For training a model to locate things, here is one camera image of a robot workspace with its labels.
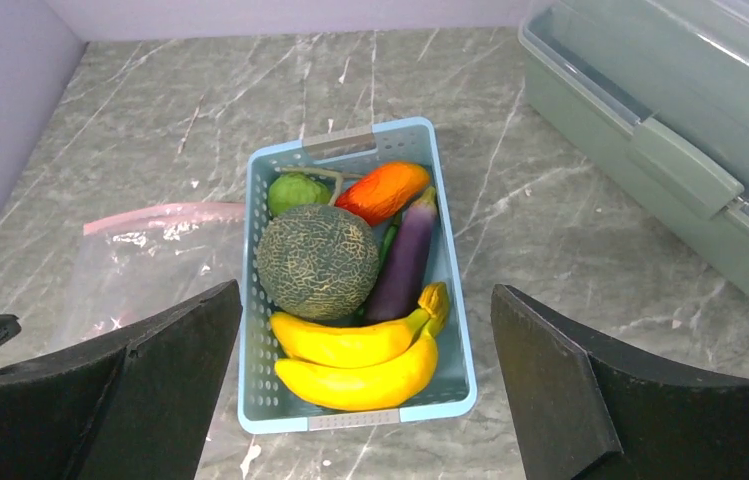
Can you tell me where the green storage box, clear lid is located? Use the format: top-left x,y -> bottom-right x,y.
519,1 -> 749,296

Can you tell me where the clear zip top bag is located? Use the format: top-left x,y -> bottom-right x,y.
47,202 -> 245,351

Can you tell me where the light blue plastic basket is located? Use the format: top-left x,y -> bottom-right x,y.
238,116 -> 477,434

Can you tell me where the green custard apple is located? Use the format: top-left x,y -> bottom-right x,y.
267,167 -> 360,217

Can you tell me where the upper yellow banana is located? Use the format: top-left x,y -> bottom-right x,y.
269,308 -> 430,369

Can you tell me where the orange mango fruit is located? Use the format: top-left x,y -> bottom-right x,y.
335,161 -> 431,227

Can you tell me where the yellow banana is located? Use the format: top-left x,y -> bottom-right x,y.
269,308 -> 430,369
274,282 -> 450,412

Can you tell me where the netted green melon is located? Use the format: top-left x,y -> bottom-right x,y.
255,204 -> 379,322

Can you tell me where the purple eggplant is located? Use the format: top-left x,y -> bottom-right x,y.
363,186 -> 438,325

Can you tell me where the green chili pepper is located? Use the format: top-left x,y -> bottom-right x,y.
379,212 -> 402,269

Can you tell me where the lower yellow banana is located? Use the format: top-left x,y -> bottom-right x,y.
274,282 -> 450,412

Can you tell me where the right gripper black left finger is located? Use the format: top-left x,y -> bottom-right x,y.
0,281 -> 242,479

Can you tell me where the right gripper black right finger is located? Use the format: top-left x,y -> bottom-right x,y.
491,284 -> 749,479

